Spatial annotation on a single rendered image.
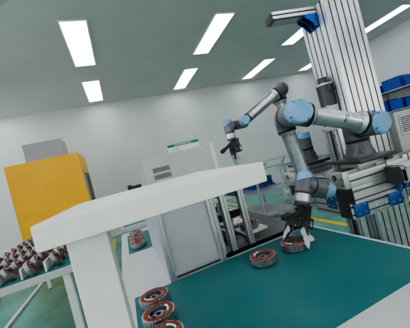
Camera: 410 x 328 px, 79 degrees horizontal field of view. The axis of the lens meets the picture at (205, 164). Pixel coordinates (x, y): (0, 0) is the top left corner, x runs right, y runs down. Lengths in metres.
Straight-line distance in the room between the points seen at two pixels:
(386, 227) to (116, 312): 1.73
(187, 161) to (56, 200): 3.82
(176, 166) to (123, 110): 5.69
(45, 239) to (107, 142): 6.39
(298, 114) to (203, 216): 0.65
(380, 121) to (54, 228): 1.38
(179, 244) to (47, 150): 4.29
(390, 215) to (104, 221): 1.81
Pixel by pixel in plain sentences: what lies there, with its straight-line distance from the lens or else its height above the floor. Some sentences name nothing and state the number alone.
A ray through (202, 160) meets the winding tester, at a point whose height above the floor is 1.24.
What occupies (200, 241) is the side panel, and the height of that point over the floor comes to 0.87.
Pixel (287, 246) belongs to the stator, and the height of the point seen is 0.78.
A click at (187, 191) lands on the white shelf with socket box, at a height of 1.19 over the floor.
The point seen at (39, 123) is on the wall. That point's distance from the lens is 7.05.
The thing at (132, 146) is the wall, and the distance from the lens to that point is 6.74.
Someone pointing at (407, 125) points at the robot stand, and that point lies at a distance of 2.02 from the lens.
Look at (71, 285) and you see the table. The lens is 2.25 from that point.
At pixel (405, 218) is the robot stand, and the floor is 0.56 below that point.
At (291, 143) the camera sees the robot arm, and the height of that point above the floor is 1.21.
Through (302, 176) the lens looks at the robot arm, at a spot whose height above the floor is 1.05.
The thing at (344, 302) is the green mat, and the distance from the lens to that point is 0.89.
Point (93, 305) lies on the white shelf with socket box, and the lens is 0.47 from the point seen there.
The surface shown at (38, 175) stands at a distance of 4.99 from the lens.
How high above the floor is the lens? 1.23
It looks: 1 degrees down
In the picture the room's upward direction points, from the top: 15 degrees counter-clockwise
